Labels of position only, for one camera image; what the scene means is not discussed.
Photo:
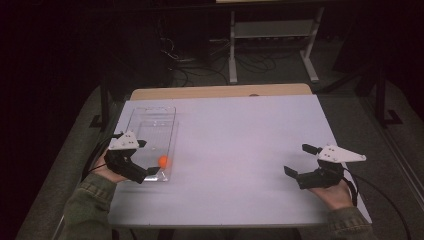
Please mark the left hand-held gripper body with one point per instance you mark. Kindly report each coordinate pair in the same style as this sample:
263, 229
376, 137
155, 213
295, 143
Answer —
125, 165

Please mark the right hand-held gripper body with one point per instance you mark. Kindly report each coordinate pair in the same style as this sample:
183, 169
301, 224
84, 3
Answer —
320, 178

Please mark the orange ball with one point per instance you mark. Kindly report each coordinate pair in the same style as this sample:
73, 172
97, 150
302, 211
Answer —
163, 161

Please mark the clear plastic tray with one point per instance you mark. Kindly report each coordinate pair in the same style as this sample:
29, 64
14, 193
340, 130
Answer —
156, 130

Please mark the person's left hand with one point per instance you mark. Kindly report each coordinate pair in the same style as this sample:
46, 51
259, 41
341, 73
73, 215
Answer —
106, 171

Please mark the person's right hand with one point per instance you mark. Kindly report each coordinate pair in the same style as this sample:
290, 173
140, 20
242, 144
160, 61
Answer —
333, 196

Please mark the black metal stand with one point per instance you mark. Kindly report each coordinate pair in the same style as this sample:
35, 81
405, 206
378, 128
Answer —
104, 106
381, 100

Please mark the white metal desk frame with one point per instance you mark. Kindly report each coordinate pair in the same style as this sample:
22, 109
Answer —
273, 30

